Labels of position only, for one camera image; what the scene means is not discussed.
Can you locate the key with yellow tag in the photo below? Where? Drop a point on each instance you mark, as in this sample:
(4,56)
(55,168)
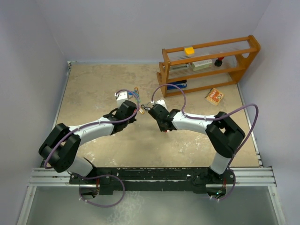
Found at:
(141,110)

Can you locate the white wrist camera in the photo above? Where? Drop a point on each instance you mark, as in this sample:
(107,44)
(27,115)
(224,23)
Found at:
(160,102)
(121,97)

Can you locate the white box on shelf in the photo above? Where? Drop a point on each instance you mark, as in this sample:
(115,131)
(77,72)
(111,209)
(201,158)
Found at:
(199,65)

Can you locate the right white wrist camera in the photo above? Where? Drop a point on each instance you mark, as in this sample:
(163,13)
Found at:
(160,102)

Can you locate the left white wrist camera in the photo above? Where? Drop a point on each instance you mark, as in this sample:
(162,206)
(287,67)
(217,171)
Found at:
(121,97)

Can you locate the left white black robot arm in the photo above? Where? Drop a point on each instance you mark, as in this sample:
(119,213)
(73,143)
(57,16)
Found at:
(60,148)

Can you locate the wooden shelf rack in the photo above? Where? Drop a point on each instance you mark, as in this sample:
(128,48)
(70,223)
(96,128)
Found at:
(238,55)

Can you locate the blue handled tool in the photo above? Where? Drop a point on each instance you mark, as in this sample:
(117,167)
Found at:
(180,84)

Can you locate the yellow cap container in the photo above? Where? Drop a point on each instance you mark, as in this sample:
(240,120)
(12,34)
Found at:
(189,51)

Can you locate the aluminium rail frame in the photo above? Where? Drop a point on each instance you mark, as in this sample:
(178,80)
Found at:
(90,94)

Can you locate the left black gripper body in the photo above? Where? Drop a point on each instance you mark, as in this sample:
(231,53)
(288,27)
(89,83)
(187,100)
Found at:
(129,121)

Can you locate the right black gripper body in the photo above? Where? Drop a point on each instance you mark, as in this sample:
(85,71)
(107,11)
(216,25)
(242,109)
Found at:
(161,128)

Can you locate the red black bottle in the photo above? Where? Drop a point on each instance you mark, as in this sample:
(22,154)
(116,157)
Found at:
(218,62)

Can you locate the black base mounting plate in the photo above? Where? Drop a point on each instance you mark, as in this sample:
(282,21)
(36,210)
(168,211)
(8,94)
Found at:
(190,179)

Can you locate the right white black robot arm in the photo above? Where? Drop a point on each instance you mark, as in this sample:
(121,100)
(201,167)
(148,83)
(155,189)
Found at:
(224,134)

